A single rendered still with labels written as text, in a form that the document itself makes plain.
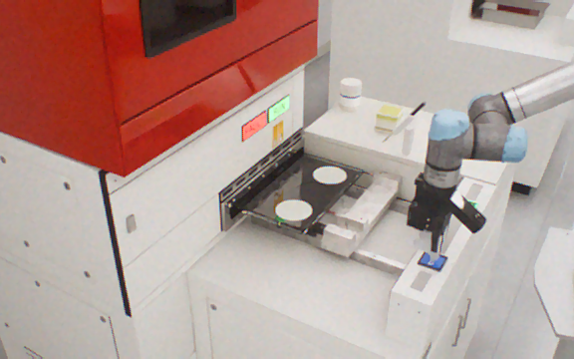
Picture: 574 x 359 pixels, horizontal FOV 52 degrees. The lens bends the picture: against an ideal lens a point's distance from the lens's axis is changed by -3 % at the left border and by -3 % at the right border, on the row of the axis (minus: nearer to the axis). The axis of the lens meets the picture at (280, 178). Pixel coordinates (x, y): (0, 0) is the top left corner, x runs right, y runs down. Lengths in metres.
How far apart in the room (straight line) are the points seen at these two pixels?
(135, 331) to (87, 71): 0.67
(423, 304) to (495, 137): 0.38
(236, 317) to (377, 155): 0.66
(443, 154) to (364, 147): 0.65
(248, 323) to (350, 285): 0.28
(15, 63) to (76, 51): 0.21
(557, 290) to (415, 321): 0.46
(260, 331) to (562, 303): 0.76
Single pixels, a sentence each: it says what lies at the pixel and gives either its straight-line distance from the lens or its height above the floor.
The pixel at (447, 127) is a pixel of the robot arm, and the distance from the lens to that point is 1.20.
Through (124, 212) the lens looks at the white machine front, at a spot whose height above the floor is 1.11.
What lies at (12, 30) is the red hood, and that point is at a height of 1.49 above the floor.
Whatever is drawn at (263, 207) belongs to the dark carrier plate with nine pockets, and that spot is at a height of 0.90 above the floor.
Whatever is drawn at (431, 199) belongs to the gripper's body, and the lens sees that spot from 1.32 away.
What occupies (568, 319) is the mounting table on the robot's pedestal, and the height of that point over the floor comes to 0.82.
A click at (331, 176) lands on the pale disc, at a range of 1.81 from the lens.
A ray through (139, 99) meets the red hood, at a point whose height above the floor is 1.37.
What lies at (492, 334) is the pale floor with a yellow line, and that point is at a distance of 2.68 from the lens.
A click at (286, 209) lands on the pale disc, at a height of 0.90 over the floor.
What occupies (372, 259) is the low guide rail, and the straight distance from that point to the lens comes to 1.59.
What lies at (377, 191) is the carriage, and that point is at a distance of 1.79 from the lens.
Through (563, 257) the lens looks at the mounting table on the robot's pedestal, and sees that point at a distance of 1.78.
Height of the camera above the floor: 1.84
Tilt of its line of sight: 32 degrees down
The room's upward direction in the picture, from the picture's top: straight up
